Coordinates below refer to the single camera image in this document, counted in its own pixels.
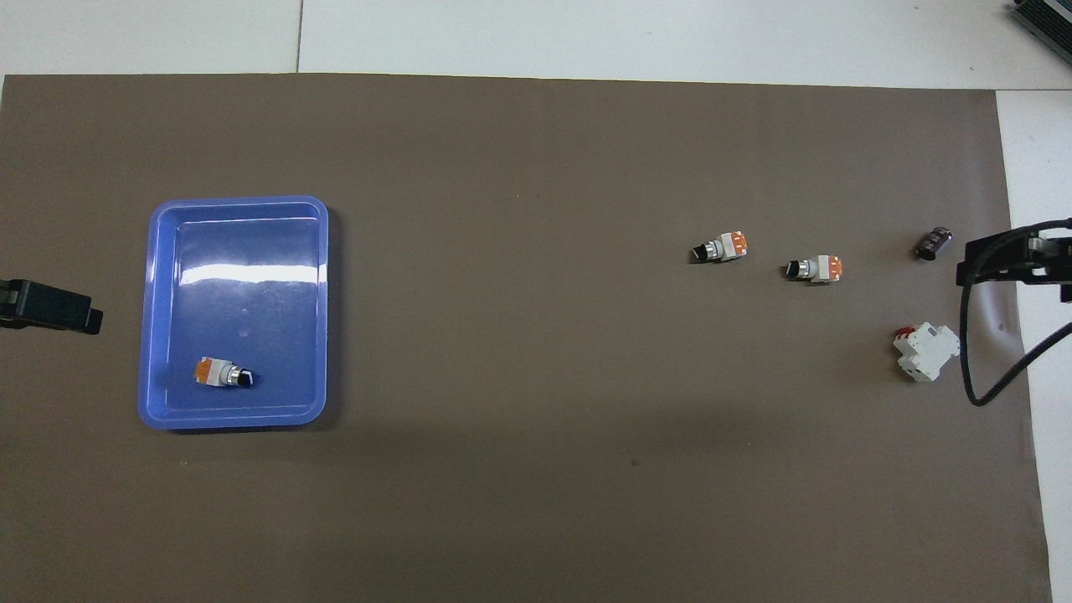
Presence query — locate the orange white rotary switch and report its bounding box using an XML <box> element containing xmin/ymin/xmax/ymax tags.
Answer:
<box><xmin>785</xmin><ymin>255</ymin><xmax>844</xmax><ymax>285</ymax></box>
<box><xmin>691</xmin><ymin>231</ymin><xmax>749</xmax><ymax>264</ymax></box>
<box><xmin>194</xmin><ymin>357</ymin><xmax>255</xmax><ymax>389</ymax></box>

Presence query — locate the small black cylindrical capacitor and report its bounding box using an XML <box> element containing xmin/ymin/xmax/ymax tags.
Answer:
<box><xmin>916</xmin><ymin>225</ymin><xmax>955</xmax><ymax>261</ymax></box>

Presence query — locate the white circuit breaker red lever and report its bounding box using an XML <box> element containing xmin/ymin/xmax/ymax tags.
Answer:
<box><xmin>892</xmin><ymin>322</ymin><xmax>961</xmax><ymax>383</ymax></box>

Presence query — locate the blue plastic tray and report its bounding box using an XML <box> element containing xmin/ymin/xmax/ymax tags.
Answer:
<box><xmin>137</xmin><ymin>196</ymin><xmax>330</xmax><ymax>431</ymax></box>

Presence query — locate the grey ribbed device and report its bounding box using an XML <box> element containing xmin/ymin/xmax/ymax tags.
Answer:
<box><xmin>1009</xmin><ymin>0</ymin><xmax>1072</xmax><ymax>53</ymax></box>

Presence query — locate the brown paper table mat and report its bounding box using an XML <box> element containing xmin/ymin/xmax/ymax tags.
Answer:
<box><xmin>0</xmin><ymin>74</ymin><xmax>1054</xmax><ymax>603</ymax></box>

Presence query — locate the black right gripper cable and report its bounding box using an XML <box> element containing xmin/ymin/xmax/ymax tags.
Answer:
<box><xmin>960</xmin><ymin>276</ymin><xmax>1072</xmax><ymax>407</ymax></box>

